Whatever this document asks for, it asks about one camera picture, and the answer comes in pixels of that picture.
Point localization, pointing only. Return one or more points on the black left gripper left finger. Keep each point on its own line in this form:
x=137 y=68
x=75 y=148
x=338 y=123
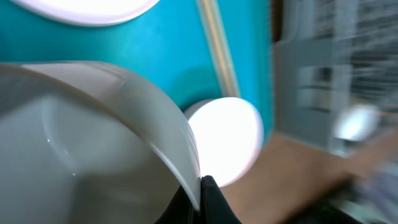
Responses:
x=179 y=211

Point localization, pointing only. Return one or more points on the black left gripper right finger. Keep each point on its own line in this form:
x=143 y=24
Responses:
x=214 y=207

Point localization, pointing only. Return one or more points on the pink bowl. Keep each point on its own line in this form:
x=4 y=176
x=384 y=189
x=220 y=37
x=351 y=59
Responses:
x=229 y=134

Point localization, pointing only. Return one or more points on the grey-green bowl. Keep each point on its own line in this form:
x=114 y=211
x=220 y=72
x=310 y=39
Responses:
x=91 y=142

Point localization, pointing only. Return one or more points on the pale green cup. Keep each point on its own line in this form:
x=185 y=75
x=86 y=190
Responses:
x=357 y=122

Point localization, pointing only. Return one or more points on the teal plastic tray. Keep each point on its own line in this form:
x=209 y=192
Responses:
x=166 y=44

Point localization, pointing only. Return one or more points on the grey dish rack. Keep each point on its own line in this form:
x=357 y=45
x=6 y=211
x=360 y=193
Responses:
x=331 y=55

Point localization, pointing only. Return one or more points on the pink round plate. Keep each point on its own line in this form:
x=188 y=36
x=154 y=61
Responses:
x=88 y=13

